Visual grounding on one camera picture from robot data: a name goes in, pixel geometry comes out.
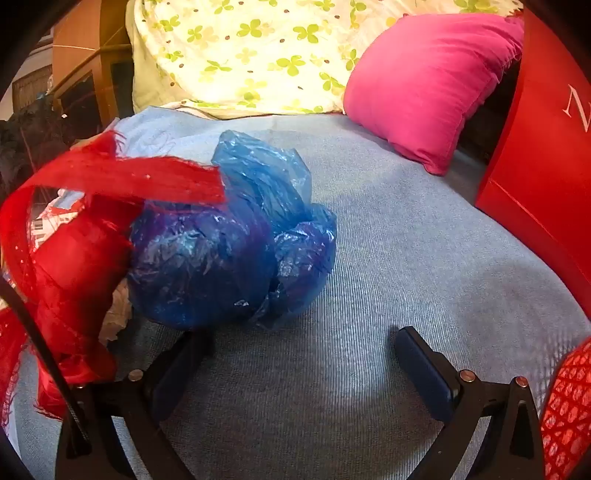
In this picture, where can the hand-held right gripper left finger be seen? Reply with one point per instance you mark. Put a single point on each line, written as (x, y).
(168, 374)

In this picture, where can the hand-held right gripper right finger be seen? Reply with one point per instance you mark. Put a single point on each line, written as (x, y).
(418, 357)

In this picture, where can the blue plastic bag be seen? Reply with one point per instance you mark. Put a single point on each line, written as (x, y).
(207, 258)

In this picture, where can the red woven mesh strip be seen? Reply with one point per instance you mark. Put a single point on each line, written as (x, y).
(69, 277)

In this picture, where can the red plastic mesh basket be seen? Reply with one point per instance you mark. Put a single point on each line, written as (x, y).
(570, 415)

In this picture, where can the light blue blanket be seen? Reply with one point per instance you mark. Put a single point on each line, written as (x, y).
(369, 277)

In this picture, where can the white printed paper packet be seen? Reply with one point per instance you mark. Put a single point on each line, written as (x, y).
(48, 221)

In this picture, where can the red paper bag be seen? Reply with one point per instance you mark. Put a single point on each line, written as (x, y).
(545, 184)

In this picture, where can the pink pillow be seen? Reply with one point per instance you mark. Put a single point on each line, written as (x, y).
(415, 92)

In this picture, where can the black cloth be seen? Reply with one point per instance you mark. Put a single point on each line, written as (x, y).
(27, 138)

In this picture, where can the dark wooden cabinet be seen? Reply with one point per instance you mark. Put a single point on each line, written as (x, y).
(83, 105)

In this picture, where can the wooden lattice door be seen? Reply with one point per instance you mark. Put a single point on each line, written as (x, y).
(32, 87)

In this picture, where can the clover print quilt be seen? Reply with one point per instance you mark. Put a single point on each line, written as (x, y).
(254, 60)

